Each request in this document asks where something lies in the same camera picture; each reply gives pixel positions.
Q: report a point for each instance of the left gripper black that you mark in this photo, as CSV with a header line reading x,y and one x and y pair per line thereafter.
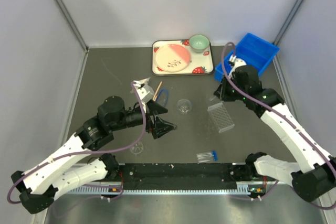
x,y
160,127

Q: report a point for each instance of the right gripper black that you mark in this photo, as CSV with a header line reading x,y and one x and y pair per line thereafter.
x,y
221,93

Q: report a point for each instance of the clear test tube rack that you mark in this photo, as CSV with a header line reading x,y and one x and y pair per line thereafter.
x,y
220,117

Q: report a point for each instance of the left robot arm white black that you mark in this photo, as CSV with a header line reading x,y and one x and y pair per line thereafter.
x,y
40,186

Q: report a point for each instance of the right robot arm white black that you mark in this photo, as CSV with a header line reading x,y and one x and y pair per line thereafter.
x,y
313,172

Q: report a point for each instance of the wooden tweezers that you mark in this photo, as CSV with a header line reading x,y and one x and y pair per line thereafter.
x,y
157,91

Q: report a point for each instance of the clear glass flask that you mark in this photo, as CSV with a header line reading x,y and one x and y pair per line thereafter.
x,y
184,106

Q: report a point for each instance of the strawberry pattern tray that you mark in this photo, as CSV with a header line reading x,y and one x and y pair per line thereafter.
x,y
201,63

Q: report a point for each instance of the plastic bag with contents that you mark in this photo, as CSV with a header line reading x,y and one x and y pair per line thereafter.
x,y
137,84

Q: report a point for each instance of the green ceramic bowl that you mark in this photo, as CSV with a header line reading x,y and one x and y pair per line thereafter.
x,y
199,43

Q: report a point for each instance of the blue plastic bin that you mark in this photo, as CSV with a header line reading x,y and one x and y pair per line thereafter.
x,y
253,50

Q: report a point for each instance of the pink cream plate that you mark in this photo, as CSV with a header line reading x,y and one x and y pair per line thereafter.
x,y
172,58

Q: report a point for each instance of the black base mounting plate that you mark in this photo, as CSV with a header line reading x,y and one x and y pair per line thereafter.
x,y
185,176

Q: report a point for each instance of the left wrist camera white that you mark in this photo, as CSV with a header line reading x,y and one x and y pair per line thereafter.
x,y
145,94

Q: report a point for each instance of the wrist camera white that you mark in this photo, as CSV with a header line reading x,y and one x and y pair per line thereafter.
x,y
236,62
145,94

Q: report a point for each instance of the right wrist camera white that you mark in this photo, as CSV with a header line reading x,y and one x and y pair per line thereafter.
x,y
236,62

